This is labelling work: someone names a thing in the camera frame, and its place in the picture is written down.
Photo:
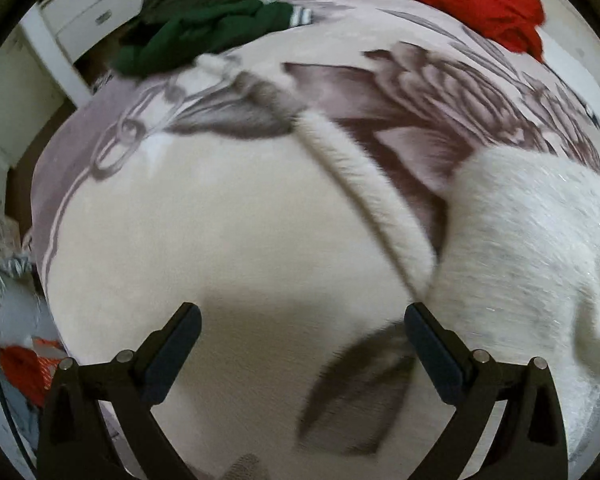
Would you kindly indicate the white drawer unit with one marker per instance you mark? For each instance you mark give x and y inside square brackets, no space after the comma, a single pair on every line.
[87,5]

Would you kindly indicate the red cloth item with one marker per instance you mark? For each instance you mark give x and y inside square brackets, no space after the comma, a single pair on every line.
[27,370]

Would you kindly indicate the floral bed blanket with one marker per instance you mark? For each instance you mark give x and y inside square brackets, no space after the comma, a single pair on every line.
[205,220]

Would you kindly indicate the dark brown jacket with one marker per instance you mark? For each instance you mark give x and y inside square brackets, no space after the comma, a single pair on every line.
[190,0]

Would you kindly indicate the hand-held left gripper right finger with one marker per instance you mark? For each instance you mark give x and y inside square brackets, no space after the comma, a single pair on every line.
[435,360]

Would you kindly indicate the pile of floral clothes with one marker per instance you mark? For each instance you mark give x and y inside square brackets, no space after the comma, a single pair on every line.
[2,265]

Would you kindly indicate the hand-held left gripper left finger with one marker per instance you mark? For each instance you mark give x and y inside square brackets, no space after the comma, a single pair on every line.
[172,355]

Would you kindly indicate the white fuzzy jacket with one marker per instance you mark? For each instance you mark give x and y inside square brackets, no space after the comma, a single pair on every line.
[520,260]

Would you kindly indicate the green garment with white stripes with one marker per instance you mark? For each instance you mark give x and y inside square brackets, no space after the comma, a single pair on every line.
[200,35]

